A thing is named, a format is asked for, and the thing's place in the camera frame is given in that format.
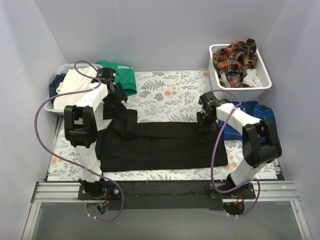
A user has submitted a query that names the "red plaid shirt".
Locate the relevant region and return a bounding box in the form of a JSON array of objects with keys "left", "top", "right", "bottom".
[{"left": 212, "top": 38, "right": 258, "bottom": 88}]

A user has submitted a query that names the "navy blue garment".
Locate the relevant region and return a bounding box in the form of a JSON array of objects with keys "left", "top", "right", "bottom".
[{"left": 49, "top": 73, "right": 66, "bottom": 98}]

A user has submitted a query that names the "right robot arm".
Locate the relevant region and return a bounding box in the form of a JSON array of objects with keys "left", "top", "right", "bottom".
[{"left": 197, "top": 90, "right": 282, "bottom": 199}]

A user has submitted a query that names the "light grey laundry basket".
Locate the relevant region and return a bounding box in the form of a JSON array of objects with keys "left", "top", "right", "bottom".
[{"left": 44, "top": 62, "right": 103, "bottom": 115}]

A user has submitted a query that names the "aluminium frame rail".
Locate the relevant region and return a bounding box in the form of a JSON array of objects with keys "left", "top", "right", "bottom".
[{"left": 21, "top": 180, "right": 312, "bottom": 240}]

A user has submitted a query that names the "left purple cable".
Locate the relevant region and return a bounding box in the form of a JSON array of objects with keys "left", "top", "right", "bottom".
[{"left": 33, "top": 60, "right": 125, "bottom": 223}]

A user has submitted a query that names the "blue plaid folded shirt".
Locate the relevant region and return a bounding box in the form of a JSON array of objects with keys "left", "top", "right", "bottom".
[{"left": 216, "top": 101, "right": 276, "bottom": 140}]

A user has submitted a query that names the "white plastic bin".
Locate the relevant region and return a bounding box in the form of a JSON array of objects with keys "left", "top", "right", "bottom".
[{"left": 208, "top": 42, "right": 272, "bottom": 102}]

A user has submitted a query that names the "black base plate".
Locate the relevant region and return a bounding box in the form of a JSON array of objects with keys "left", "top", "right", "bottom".
[{"left": 77, "top": 180, "right": 256, "bottom": 211}]

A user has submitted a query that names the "white folded garment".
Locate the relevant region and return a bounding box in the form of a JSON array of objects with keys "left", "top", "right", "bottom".
[{"left": 53, "top": 66, "right": 98, "bottom": 110}]

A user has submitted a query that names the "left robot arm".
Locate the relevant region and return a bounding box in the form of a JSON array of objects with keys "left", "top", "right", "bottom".
[{"left": 63, "top": 67, "right": 128, "bottom": 201}]

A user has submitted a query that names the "white garment in bin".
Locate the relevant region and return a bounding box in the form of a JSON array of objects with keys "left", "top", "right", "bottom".
[{"left": 242, "top": 69, "right": 263, "bottom": 88}]

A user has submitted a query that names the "black long sleeve shirt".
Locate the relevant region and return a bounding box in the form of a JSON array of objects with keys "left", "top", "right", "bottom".
[{"left": 95, "top": 102, "right": 219, "bottom": 172}]

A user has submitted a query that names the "green t-shirt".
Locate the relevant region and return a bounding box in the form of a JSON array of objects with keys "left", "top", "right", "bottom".
[{"left": 97, "top": 60, "right": 137, "bottom": 97}]

